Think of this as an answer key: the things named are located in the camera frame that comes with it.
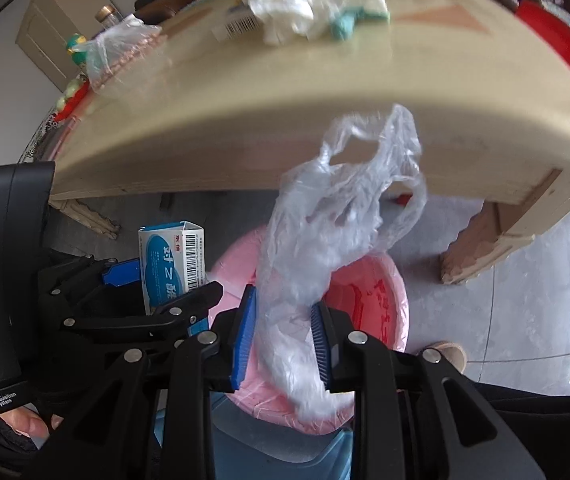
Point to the red plastic chair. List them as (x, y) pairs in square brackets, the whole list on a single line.
[(555, 40)]

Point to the clear plastic bag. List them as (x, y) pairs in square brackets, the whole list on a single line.
[(315, 220)]

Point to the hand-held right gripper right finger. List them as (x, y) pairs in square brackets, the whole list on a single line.
[(320, 350)]

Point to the person's left hand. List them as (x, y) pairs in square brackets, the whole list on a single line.
[(32, 422)]

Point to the clear bag of peanuts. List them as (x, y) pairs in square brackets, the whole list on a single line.
[(115, 60)]

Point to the blue and white medicine box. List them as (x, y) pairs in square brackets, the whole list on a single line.
[(165, 260)]

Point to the teal cloth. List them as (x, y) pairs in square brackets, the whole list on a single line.
[(345, 25)]

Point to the red and green toy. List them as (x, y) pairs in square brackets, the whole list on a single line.
[(72, 95)]

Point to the black and white patterned cloth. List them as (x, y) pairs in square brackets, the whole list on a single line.
[(40, 137)]

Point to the blue plastic stool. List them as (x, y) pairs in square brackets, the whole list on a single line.
[(265, 452)]

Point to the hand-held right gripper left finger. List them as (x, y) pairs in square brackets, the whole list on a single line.
[(242, 345)]

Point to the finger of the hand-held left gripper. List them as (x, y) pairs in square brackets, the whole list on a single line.
[(190, 301), (120, 274)]

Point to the beige cabinet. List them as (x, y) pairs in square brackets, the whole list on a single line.
[(55, 20)]

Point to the beige table leg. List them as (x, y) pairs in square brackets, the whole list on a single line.
[(485, 245), (90, 217)]

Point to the glass jar with gold lid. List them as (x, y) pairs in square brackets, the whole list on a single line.
[(107, 17)]

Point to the green plastic toy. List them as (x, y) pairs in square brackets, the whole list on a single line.
[(75, 45)]

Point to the white box with barcode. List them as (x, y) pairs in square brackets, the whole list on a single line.
[(237, 25)]

